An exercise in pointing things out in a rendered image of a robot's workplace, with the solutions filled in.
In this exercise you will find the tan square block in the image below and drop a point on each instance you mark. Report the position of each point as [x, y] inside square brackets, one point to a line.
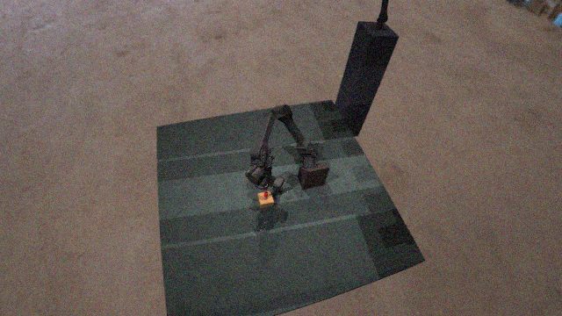
[265, 202]

